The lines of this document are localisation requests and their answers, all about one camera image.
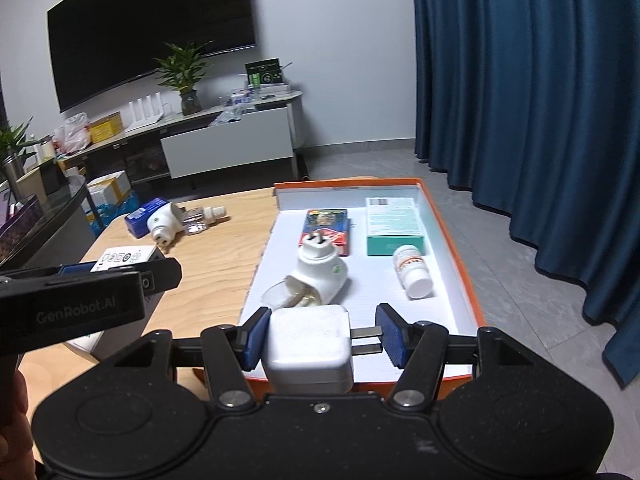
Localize clear bags in drawer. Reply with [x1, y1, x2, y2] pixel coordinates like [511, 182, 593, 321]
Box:
[209, 106, 245, 127]

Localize white pill bottle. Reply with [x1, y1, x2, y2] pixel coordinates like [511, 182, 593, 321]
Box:
[391, 244, 434, 300]

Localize white cabinet drawer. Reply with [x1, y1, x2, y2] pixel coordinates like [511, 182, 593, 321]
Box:
[160, 104, 296, 180]

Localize blue plastic bag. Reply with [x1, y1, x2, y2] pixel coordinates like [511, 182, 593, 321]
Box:
[85, 191, 141, 238]

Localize cardboard box with yellow tape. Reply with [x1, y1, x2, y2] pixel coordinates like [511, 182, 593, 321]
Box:
[86, 170, 132, 206]

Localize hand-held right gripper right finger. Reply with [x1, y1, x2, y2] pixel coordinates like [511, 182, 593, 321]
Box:
[376, 303, 548, 409]

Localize black television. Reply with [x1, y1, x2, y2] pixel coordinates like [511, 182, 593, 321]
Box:
[46, 0, 258, 114]

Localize dark round side table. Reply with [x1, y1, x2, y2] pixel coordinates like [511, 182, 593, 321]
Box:
[0, 177, 97, 273]

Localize low television cabinet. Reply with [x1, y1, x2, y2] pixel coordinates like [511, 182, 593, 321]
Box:
[57, 89, 304, 186]

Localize small blue white boxes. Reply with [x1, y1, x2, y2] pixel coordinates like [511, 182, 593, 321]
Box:
[222, 89, 257, 108]

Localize teal white carton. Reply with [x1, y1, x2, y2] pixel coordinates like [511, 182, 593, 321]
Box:
[365, 196, 427, 257]

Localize blue curtain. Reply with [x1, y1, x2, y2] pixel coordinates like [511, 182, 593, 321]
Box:
[410, 0, 640, 391]

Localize person's left hand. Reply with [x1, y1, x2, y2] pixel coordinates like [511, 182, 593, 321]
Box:
[0, 364, 36, 480]

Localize white plastic bag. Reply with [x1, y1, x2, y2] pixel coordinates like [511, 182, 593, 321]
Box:
[52, 112, 92, 154]

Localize green plant in glass vase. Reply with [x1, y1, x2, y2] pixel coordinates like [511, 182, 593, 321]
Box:
[152, 41, 213, 117]

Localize green plant in metal vase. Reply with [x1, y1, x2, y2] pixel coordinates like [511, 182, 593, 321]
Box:
[0, 117, 41, 201]

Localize purple patterned tray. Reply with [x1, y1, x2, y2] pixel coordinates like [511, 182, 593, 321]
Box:
[0, 194, 42, 261]

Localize black and green box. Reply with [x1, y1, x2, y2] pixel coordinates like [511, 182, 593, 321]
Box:
[245, 57, 287, 88]

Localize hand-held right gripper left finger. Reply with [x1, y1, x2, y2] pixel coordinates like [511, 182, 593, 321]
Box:
[107, 306, 273, 409]

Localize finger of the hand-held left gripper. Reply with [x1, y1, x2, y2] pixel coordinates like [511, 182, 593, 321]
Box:
[90, 258, 182, 294]
[0, 261, 99, 283]

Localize clear bottle with white cap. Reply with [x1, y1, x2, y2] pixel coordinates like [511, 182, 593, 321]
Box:
[181, 205, 229, 237]

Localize white plug-in heater with bottle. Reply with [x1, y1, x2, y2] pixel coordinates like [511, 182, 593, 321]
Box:
[262, 230, 349, 311]

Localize white router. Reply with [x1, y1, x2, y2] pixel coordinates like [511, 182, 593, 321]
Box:
[127, 91, 166, 132]

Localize white charger plug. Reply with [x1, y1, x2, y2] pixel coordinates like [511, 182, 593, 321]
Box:
[261, 304, 385, 396]

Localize dark brown box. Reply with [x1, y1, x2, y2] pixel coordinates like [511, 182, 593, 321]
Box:
[39, 159, 69, 196]

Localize blue carton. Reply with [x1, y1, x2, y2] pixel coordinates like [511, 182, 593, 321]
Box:
[124, 197, 168, 238]

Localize white carton with black icons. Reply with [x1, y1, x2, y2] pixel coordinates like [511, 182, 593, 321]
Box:
[65, 245, 167, 362]

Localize beige box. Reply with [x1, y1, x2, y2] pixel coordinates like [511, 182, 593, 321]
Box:
[17, 166, 47, 206]

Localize orange cardboard box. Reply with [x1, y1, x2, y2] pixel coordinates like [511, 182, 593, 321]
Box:
[235, 176, 487, 396]

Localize colourful card pack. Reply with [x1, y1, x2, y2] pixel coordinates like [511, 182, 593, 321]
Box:
[299, 208, 351, 256]

